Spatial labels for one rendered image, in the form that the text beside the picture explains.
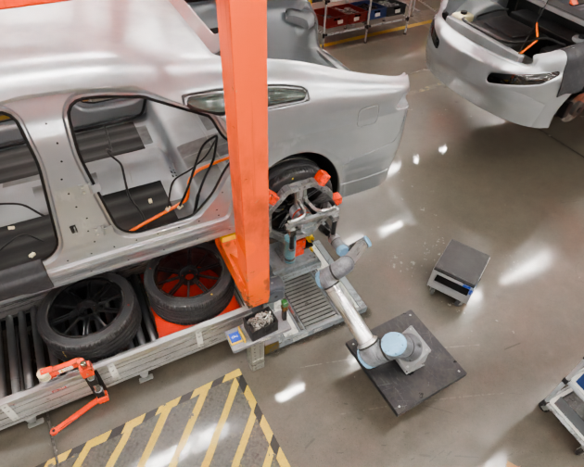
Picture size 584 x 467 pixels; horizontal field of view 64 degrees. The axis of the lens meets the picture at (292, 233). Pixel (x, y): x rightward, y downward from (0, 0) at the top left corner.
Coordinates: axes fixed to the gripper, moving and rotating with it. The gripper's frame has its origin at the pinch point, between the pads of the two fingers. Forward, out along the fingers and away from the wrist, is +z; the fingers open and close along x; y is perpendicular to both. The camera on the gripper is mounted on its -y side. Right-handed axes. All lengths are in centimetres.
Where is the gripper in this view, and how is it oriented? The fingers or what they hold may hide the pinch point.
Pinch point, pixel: (318, 220)
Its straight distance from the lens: 370.9
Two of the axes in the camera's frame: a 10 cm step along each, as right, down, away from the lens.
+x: 6.5, -7.1, -2.8
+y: 6.1, 2.8, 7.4
